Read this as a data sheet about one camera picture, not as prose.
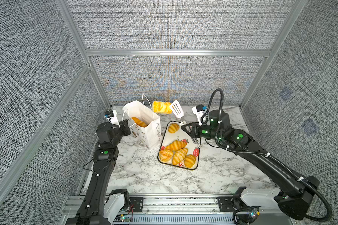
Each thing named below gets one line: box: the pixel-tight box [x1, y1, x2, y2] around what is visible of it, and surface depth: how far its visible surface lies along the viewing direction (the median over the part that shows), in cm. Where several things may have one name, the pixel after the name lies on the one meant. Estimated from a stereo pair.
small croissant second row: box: [152, 100, 173, 114], surface depth 70 cm
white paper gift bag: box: [122, 94, 162, 151], surface depth 86 cm
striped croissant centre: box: [165, 139, 188, 151], surface depth 94 cm
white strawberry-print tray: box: [157, 121, 200, 171], surface depth 90 cm
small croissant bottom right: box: [184, 154, 197, 169], surface depth 87 cm
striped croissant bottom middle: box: [172, 147, 189, 166], surface depth 88 cm
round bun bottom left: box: [159, 148, 174, 162], surface depth 89 cm
